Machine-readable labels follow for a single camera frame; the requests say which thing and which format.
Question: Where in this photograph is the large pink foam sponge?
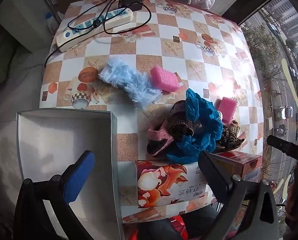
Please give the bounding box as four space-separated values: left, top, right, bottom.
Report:
150 65 183 92

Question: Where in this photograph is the checkered tablecloth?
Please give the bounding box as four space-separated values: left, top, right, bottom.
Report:
40 0 264 224

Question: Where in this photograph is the black power strip cord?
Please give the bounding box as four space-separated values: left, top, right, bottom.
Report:
44 45 62 68

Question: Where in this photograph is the black power adapter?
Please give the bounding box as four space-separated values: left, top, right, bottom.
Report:
118 0 144 12

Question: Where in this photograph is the leopard print fabric item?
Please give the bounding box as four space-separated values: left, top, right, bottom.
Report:
219 127 245 150

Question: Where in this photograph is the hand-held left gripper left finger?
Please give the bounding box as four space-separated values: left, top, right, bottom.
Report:
13 150 95 240

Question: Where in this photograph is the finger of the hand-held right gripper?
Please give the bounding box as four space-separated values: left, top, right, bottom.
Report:
267 135 298 161

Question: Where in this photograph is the white cabinet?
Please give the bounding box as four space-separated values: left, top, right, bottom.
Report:
0 0 62 53

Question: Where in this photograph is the white cardboard box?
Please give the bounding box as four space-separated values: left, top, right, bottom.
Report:
16 110 124 240

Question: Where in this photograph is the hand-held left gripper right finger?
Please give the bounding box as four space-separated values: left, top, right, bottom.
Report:
198 151 280 240

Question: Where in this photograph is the blue mesh cloth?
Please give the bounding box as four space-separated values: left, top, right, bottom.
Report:
165 89 223 163

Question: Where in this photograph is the dark window frame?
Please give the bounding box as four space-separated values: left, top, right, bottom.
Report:
224 0 282 26

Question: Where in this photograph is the bare street tree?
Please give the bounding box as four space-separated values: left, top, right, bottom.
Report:
243 22 289 80

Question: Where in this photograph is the thin black adapter cable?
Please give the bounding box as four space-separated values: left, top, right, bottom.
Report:
67 0 152 35

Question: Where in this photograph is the red carton box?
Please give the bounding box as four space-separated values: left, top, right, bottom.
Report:
211 151 262 183

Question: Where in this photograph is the orange printed tissue packet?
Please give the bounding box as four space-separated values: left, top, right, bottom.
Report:
136 160 214 208

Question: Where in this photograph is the brown and pink knitted sock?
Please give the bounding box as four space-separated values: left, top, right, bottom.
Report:
146 100 194 155

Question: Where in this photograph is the white power strip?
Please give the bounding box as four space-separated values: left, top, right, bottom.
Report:
56 7 134 53

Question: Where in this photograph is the high-rise building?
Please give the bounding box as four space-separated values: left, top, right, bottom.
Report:
264 0 298 48

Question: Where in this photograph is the white bottle with blue cap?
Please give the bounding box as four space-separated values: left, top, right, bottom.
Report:
44 12 54 32

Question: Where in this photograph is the silver car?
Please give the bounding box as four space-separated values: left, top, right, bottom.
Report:
276 105 294 120

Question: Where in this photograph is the light blue fuzzy cloth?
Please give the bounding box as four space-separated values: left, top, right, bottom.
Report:
98 57 162 110

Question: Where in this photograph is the small pink foam sponge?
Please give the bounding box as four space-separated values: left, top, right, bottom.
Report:
214 97 237 125

